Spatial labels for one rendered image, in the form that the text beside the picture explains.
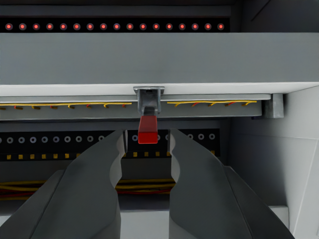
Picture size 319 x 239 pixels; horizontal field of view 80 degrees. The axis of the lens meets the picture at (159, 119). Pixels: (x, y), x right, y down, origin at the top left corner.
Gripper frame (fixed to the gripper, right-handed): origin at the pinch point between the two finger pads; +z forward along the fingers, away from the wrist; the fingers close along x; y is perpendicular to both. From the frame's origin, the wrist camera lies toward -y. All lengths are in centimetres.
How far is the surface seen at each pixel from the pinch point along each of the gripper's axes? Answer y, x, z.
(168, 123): 10.2, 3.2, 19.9
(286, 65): -3.1, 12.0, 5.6
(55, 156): 15.3, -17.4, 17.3
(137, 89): -1.1, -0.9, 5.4
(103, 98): 1.0, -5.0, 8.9
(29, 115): 3.6, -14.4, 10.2
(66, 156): 15.4, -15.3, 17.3
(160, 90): -1.1, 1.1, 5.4
